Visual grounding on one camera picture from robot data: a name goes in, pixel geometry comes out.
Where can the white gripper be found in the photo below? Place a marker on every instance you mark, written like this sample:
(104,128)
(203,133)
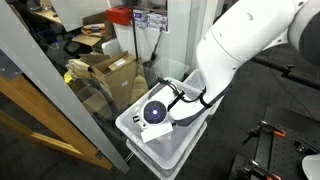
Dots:
(152,131)

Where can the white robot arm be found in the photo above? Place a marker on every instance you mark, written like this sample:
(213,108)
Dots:
(243,31)

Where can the large clear storage box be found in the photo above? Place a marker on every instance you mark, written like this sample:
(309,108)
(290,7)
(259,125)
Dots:
(126,125)

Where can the small clear storage box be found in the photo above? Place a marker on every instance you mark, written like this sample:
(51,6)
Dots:
(195,85)

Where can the clear lower storage bin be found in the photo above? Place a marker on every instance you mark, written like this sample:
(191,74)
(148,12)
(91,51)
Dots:
(165,157)

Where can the red box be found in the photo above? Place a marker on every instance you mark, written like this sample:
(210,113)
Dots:
(119,15)

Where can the brown cardboard boxes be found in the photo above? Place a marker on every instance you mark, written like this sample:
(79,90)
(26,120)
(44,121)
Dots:
(106,85)

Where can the stacked white product boxes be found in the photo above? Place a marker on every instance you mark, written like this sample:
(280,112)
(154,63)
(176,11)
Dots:
(154,20)

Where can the orange black clamp left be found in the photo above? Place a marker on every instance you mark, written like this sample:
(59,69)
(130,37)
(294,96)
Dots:
(263,127)

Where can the orange black clamp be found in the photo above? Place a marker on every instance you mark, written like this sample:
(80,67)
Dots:
(263,127)
(250,168)

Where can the orange black clamp right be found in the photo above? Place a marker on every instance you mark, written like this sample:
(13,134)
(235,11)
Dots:
(250,168)

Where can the black perforated mounting board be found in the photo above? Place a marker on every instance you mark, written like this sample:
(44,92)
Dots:
(284,156)

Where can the black tripod pole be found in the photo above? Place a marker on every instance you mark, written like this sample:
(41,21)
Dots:
(286,73)

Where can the grey metal post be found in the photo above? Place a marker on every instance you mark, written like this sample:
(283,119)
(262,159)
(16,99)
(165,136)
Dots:
(18,44)

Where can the wooden frame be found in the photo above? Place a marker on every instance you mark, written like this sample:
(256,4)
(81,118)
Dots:
(73,142)

